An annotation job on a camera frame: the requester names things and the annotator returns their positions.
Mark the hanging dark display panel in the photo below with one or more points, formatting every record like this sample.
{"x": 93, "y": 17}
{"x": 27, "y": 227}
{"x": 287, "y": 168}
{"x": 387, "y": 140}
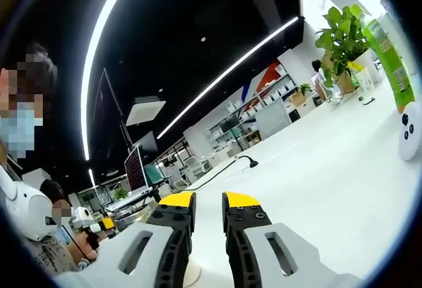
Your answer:
{"x": 105, "y": 103}

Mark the person's left hand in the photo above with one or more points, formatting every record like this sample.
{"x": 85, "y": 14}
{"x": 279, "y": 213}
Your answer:
{"x": 90, "y": 255}

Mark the ceiling air conditioner unit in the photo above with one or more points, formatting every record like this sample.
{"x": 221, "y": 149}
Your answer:
{"x": 145, "y": 111}

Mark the glass seasoning bottle brown powder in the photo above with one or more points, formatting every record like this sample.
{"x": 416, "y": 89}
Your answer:
{"x": 132, "y": 217}

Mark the black desk monitor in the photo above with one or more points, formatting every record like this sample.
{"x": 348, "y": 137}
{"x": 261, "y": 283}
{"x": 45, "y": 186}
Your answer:
{"x": 229, "y": 125}

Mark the bright window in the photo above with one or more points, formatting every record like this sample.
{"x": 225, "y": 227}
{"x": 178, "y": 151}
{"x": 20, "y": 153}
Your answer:
{"x": 316, "y": 4}

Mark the person's masked head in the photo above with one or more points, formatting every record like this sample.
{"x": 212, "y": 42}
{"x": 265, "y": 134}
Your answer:
{"x": 49, "y": 70}

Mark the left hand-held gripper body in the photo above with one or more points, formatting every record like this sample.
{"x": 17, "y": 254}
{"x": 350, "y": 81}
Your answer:
{"x": 80, "y": 218}

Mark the white handheld controller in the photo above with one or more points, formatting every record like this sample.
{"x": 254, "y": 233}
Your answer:
{"x": 410, "y": 133}

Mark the small plant in brown box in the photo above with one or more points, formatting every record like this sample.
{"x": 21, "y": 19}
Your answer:
{"x": 300, "y": 94}

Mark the black hanging monitor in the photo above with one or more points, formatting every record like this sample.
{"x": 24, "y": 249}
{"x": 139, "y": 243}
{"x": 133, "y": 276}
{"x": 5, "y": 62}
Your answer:
{"x": 146, "y": 141}

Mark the green potted plant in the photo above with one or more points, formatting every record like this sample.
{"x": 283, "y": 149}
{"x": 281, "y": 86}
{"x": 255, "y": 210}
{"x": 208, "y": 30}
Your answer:
{"x": 343, "y": 34}

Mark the teal office chair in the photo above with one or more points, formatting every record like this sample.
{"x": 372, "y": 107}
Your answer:
{"x": 153, "y": 175}

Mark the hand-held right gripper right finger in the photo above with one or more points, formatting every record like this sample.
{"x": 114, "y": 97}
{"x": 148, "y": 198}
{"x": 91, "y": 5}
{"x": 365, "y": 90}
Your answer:
{"x": 240, "y": 251}

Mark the white paper cup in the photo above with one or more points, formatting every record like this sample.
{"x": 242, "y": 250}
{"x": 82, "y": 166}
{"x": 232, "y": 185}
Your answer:
{"x": 366, "y": 77}

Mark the silver laptop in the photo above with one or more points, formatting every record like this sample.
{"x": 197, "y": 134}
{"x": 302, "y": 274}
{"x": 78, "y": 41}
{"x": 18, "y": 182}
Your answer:
{"x": 135, "y": 172}

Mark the short ceiling light strip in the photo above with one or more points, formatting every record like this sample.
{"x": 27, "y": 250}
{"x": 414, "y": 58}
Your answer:
{"x": 92, "y": 177}

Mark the grey partition panel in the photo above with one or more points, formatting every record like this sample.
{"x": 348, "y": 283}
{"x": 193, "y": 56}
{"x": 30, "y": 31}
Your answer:
{"x": 273, "y": 118}

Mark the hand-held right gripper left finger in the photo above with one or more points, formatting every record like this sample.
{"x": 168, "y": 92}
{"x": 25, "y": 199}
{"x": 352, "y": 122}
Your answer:
{"x": 171, "y": 251}

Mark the brown paper bag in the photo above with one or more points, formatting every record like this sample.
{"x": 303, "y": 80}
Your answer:
{"x": 345, "y": 82}

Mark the row of white storage boxes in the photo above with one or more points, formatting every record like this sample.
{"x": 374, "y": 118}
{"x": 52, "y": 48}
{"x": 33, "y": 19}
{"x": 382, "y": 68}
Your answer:
{"x": 263, "y": 95}

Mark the small green desk plant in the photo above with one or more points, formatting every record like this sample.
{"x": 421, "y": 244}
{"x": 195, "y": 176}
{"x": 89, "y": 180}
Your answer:
{"x": 120, "y": 194}

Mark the white storage shelf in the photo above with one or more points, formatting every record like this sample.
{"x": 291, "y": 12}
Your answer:
{"x": 257, "y": 103}

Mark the long ceiling light strip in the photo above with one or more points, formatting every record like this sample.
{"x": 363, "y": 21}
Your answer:
{"x": 97, "y": 31}
{"x": 230, "y": 70}

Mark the green drink bottle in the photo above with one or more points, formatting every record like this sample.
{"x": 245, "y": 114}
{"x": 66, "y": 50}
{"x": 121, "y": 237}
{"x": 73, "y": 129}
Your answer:
{"x": 392, "y": 64}

